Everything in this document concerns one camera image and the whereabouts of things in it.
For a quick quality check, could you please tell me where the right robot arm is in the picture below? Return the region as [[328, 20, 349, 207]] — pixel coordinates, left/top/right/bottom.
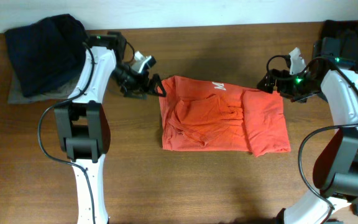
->
[[257, 37, 358, 223]]

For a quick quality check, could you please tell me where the red printed t-shirt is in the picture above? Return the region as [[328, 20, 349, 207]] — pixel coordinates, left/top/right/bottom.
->
[[159, 76, 291, 157]]

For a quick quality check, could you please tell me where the right black cable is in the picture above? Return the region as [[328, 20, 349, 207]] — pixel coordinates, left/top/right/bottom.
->
[[265, 54, 358, 224]]

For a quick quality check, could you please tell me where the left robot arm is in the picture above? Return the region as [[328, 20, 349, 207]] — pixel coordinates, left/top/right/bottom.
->
[[53, 31, 167, 223]]

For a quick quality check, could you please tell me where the black cable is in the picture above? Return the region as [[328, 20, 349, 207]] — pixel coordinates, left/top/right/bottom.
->
[[37, 40, 136, 224], [265, 54, 358, 224]]

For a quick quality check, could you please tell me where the folded grey garment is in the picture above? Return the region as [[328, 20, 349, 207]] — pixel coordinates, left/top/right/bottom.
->
[[7, 73, 80, 105]]

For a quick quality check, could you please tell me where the folded navy garment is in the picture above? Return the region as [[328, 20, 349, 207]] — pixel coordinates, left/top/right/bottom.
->
[[4, 14, 88, 97]]

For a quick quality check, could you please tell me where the left black cable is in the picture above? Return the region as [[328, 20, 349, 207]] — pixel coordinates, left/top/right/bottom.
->
[[37, 40, 136, 224]]

